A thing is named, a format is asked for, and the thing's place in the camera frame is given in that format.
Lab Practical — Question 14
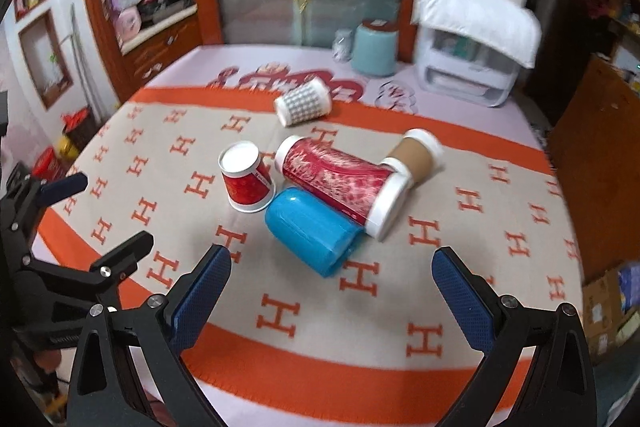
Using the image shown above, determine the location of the blue plastic cup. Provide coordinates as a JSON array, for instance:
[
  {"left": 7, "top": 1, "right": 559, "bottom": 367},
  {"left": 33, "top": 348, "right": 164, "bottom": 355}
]
[{"left": 265, "top": 187, "right": 364, "bottom": 277}]

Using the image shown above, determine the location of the small red paper cup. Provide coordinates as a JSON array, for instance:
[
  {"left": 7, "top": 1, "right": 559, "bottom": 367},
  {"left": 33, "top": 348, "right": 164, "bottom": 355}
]
[{"left": 218, "top": 141, "right": 277, "bottom": 213}]

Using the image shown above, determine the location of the tall red patterned paper cup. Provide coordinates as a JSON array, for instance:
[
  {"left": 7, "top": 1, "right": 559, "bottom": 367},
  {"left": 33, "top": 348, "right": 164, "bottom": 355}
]
[{"left": 274, "top": 135, "right": 410, "bottom": 242}]

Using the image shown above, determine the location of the grey checked paper cup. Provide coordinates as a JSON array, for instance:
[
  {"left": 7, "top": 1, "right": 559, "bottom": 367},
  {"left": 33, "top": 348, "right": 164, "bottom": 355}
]
[{"left": 273, "top": 77, "right": 332, "bottom": 127}]

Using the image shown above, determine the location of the brown paper cup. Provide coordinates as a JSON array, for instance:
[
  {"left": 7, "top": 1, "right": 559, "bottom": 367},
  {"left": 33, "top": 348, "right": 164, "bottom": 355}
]
[{"left": 380, "top": 128, "right": 444, "bottom": 185}]

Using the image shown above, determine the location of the person's hand on handle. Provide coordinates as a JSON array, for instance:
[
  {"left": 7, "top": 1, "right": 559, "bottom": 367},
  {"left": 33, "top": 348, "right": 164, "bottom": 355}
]
[{"left": 32, "top": 350, "right": 62, "bottom": 374}]

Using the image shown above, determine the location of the cardboard box on floor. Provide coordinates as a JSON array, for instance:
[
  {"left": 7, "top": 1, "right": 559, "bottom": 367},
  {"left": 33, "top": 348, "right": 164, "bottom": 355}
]
[{"left": 582, "top": 261, "right": 639, "bottom": 363}]

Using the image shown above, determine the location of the orange beige H-pattern blanket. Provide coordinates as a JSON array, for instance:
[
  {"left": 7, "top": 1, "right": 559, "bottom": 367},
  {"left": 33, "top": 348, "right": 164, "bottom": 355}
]
[{"left": 30, "top": 43, "right": 586, "bottom": 427}]

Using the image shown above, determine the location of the small glass jar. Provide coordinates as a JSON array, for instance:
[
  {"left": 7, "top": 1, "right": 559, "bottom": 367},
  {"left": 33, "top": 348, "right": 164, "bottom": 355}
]
[{"left": 332, "top": 28, "right": 352, "bottom": 63}]

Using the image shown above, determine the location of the white desktop storage box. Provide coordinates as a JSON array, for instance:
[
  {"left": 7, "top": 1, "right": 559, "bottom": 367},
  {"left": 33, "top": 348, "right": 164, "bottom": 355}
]
[{"left": 413, "top": 27, "right": 520, "bottom": 107}]

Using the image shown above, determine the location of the light blue canister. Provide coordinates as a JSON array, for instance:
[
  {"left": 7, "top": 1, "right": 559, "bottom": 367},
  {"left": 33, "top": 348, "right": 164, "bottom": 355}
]
[{"left": 350, "top": 18, "right": 399, "bottom": 78}]

